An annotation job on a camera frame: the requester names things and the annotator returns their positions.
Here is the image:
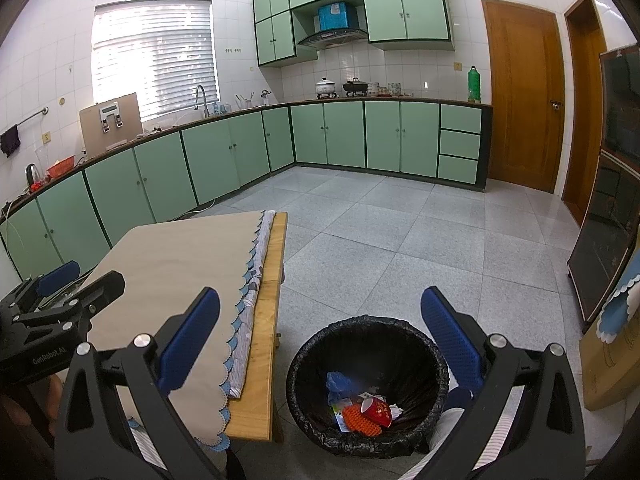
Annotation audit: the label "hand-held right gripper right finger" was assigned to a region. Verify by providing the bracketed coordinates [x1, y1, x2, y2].
[420, 286, 587, 480]

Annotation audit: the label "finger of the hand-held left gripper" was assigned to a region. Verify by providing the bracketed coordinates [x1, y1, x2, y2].
[10, 270, 126, 334]
[0, 260, 81, 328]

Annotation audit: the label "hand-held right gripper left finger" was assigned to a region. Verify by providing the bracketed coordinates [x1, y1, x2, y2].
[54, 287, 233, 480]

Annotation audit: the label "orange foam net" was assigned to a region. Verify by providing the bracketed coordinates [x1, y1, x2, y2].
[341, 402, 380, 436]

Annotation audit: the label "black bag-lined trash bin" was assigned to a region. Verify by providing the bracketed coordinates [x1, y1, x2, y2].
[286, 315, 451, 458]

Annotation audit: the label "person's left hand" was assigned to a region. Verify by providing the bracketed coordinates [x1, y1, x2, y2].
[0, 375, 68, 441]

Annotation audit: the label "striped floral cloth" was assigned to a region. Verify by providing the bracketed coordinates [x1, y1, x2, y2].
[227, 210, 277, 401]

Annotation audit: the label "wooden table with beige cloth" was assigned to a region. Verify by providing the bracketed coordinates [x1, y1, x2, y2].
[65, 210, 266, 453]

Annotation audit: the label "white striped cloth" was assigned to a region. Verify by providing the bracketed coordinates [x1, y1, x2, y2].
[430, 405, 516, 480]

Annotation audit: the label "red basin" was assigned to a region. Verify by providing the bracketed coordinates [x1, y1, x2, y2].
[46, 155, 76, 177]

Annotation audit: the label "dark towel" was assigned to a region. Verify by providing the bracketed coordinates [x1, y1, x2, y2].
[0, 125, 21, 157]

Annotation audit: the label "brown board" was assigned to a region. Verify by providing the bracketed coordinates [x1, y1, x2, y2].
[79, 92, 142, 153]

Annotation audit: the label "cardboard box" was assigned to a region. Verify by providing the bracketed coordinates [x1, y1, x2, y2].
[579, 310, 640, 411]

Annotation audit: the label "metal towel bar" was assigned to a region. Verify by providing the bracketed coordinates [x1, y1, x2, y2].
[0, 106, 49, 133]

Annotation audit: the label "blue white scalloped cloth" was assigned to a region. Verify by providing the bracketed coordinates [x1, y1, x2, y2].
[597, 275, 640, 343]

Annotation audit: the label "black glass cabinet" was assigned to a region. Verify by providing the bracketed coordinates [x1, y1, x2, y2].
[567, 45, 640, 333]

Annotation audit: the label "green base cabinets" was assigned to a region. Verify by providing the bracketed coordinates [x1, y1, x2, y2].
[0, 100, 493, 291]

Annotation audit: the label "white window blinds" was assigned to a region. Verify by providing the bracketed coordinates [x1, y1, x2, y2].
[91, 0, 221, 122]

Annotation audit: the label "plain wooden door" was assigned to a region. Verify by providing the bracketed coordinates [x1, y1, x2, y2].
[562, 0, 608, 226]

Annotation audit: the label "range hood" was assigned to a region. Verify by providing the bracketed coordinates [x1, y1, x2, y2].
[295, 28, 369, 51]

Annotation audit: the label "blue box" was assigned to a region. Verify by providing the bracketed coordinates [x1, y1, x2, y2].
[317, 2, 357, 32]

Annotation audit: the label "wooden door with handle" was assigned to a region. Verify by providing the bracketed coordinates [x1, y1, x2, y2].
[481, 0, 566, 193]

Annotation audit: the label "green wall cabinets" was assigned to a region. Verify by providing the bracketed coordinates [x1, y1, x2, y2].
[252, 0, 457, 67]

